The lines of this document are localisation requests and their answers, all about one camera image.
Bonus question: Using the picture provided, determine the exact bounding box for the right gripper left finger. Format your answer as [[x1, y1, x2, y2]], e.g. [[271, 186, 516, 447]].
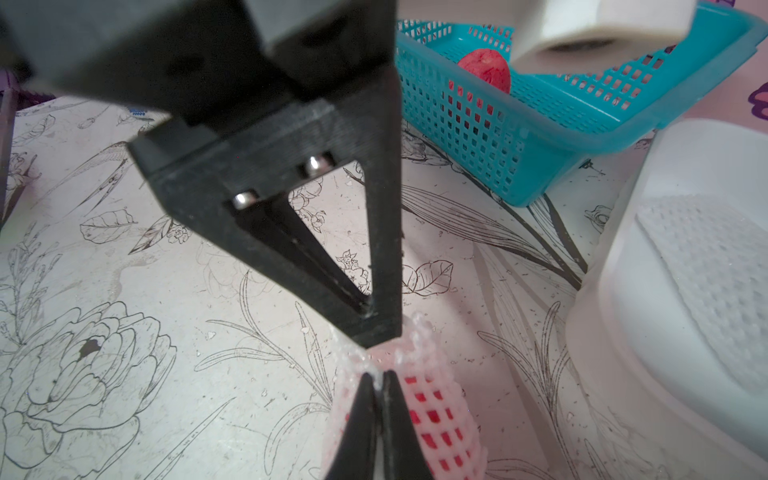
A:
[[325, 373, 379, 480]]

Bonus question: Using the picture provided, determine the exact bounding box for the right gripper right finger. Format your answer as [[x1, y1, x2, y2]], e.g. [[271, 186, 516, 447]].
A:
[[379, 370, 433, 480]]

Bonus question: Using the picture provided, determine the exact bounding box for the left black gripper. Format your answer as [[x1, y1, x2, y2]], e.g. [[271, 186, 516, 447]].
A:
[[1, 1, 402, 348]]

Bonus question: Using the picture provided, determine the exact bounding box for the red apple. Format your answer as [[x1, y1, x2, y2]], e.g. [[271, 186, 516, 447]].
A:
[[403, 375, 476, 479], [458, 48, 511, 94]]

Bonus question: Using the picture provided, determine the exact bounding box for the white plastic tray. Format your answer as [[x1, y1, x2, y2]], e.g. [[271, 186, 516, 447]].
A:
[[566, 119, 767, 479]]

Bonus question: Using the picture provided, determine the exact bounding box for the left teal plastic basket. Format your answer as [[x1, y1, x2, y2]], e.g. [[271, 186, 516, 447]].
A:
[[395, 1, 767, 206]]

